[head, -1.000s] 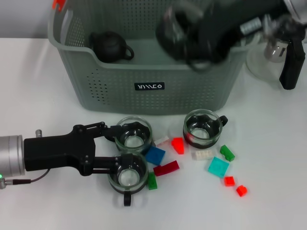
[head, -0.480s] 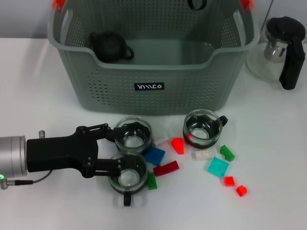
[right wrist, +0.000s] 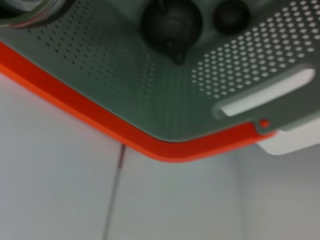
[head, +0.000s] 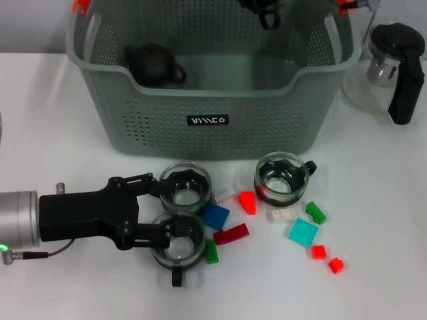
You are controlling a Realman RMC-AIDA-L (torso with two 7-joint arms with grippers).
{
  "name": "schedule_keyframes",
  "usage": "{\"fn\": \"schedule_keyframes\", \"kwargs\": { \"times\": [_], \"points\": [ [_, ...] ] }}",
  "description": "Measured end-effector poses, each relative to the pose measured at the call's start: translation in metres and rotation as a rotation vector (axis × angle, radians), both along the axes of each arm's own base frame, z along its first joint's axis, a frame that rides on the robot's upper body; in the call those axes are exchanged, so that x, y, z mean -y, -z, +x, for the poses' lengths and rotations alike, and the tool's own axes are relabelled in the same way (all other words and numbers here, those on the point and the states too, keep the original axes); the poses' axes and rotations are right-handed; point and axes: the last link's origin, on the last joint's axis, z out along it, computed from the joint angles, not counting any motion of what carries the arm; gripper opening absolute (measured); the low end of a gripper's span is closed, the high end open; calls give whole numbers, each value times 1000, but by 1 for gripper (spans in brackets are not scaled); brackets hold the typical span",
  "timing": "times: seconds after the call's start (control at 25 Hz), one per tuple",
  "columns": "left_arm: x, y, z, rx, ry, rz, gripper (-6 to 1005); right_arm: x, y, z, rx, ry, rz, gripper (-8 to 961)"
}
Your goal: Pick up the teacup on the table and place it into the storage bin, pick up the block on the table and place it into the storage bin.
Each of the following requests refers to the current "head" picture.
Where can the blue square toy plate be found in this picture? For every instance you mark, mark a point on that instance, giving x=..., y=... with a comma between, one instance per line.
x=216, y=216

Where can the silver left wrist stub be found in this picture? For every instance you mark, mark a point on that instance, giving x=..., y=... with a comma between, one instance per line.
x=60, y=188

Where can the glass teacup black holder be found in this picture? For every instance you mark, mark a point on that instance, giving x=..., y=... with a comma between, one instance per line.
x=269, y=28
x=181, y=253
x=278, y=186
x=185, y=198

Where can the green toy brick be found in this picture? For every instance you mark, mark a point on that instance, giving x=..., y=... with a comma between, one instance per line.
x=212, y=252
x=316, y=213

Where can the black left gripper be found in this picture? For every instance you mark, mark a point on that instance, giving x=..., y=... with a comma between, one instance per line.
x=83, y=216

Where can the grey perforated storage bin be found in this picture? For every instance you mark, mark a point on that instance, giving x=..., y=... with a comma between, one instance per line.
x=166, y=133

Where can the small red toy brick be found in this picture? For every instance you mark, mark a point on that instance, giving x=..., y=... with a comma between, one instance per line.
x=319, y=252
x=336, y=265

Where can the cyan square toy plate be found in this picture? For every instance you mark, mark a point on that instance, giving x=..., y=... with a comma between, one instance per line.
x=303, y=232

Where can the white toy brick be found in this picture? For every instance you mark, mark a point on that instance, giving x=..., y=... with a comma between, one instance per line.
x=282, y=216
x=227, y=196

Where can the dark red long brick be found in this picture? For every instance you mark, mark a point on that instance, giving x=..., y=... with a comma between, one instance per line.
x=231, y=234

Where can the thin dark wall strip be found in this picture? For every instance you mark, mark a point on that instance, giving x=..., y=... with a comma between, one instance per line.
x=371, y=23

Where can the dark clay teapot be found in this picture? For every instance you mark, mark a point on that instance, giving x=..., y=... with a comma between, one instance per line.
x=151, y=65

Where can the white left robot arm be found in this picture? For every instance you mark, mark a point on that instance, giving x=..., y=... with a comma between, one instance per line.
x=20, y=216

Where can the red sloped toy brick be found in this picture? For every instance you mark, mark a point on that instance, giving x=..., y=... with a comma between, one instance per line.
x=248, y=201

